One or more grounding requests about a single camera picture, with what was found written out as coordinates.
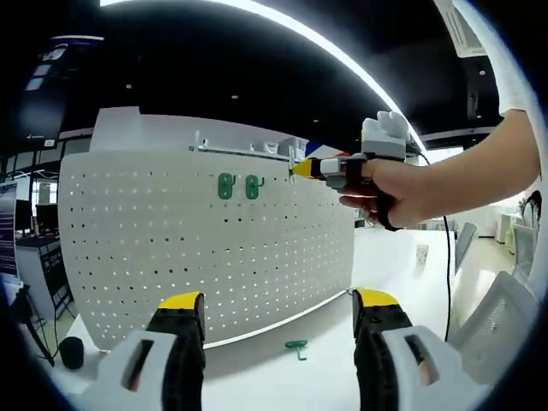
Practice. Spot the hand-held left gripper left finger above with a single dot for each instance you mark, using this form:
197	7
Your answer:
111	381

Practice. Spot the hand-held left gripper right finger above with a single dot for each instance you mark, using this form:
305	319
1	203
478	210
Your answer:
449	372

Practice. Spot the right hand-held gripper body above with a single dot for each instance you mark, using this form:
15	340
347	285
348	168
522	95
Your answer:
381	143

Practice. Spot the white perforated mounting plate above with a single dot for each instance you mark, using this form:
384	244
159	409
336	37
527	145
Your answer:
128	160

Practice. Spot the person's right hand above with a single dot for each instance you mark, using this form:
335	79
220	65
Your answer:
398	188

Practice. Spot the black cylinder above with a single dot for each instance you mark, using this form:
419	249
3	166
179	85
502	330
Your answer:
72	353

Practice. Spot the grey mesh office chair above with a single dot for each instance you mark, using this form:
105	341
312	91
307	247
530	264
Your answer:
492	317

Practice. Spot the ceiling light strip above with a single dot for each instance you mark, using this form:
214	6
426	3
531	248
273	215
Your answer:
364	66

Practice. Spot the white paper cup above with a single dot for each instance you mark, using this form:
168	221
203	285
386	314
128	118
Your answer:
422	254

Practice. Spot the black tripod stand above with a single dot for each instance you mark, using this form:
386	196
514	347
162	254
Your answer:
25	295

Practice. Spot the white ceiling air vent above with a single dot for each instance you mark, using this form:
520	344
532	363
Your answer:
464	32

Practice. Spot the person's white shirt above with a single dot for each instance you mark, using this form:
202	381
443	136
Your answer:
514	81

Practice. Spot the black monitor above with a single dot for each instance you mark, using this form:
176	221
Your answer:
47	218

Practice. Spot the large dark wall screen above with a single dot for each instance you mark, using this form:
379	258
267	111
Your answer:
47	111

